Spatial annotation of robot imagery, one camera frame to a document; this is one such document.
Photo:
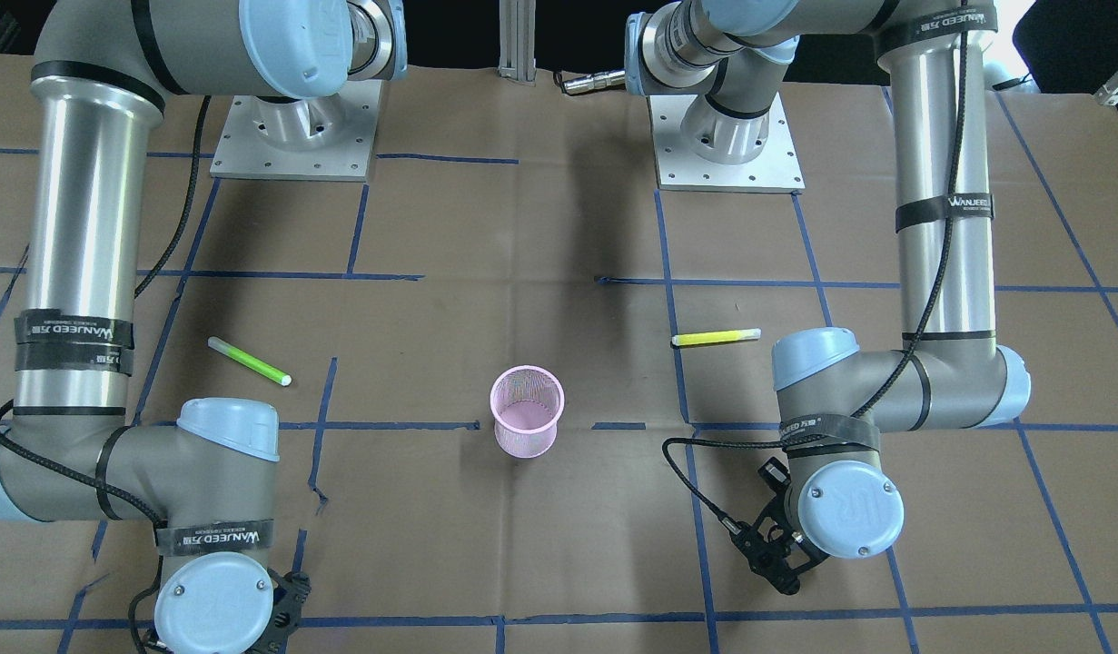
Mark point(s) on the yellow pen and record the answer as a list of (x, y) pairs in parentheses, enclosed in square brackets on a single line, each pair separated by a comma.
[(696, 339)]

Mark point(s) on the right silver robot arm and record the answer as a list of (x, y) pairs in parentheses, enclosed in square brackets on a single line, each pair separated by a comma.
[(103, 73)]

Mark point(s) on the aluminium frame post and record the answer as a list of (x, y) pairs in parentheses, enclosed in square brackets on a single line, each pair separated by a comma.
[(516, 27)]

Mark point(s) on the pink mesh cup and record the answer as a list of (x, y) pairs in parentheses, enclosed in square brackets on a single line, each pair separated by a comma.
[(526, 403)]

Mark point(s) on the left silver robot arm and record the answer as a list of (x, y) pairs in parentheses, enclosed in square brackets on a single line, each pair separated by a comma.
[(830, 496)]

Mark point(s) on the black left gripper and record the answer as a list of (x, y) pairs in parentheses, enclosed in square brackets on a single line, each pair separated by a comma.
[(788, 579)]

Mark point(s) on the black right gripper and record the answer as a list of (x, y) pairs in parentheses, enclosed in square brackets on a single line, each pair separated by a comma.
[(280, 627)]

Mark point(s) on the green pen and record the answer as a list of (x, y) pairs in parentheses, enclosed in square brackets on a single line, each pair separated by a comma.
[(249, 361)]

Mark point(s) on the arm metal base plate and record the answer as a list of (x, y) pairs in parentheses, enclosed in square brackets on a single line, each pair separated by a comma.
[(322, 139), (727, 136)]

